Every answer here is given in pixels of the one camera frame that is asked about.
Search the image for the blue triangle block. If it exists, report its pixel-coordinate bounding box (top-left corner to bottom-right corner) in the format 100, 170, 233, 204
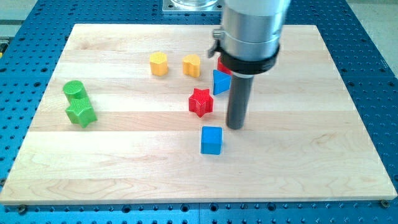
213, 70, 231, 95

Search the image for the light wooden board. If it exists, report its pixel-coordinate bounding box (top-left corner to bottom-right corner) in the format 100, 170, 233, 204
1, 24, 397, 205

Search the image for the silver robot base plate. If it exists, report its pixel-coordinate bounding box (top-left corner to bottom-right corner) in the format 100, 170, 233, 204
162, 0, 224, 12

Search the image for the green cylinder block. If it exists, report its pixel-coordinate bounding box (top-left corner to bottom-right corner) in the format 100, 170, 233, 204
63, 80, 88, 103

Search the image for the green star block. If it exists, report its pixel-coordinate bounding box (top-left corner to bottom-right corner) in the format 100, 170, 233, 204
65, 97, 97, 128

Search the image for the red block behind arm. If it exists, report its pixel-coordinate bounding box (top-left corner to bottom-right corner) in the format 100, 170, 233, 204
217, 56, 232, 75

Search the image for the yellow pentagon block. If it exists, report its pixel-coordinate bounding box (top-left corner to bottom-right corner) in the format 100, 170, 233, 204
149, 52, 168, 76

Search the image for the yellow heart block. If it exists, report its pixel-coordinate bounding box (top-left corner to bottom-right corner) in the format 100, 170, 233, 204
182, 54, 201, 78

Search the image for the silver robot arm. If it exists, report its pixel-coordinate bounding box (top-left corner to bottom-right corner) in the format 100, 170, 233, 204
208, 0, 290, 75

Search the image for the red star block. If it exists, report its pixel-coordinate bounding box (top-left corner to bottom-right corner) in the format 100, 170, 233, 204
188, 88, 213, 118

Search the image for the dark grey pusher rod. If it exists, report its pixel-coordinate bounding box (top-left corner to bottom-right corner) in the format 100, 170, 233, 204
226, 73, 254, 129

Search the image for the blue cube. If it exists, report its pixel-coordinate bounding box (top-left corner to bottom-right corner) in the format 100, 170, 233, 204
201, 126, 223, 155

